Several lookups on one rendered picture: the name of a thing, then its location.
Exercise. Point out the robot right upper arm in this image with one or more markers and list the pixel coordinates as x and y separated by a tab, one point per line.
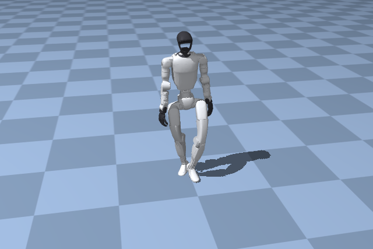
166	63

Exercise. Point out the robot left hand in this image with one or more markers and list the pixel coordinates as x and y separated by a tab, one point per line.
210	106

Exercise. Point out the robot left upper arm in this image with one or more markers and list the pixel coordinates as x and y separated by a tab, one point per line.
204	79

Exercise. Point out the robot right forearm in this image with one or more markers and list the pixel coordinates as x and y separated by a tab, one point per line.
164	98

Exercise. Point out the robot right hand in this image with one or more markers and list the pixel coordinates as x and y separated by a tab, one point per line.
162	116

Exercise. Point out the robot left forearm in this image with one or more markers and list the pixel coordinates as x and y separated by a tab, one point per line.
206	91

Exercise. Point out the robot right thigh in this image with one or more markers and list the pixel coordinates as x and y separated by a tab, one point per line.
174	120

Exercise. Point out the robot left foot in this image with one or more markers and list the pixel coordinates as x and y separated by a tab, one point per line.
192	174

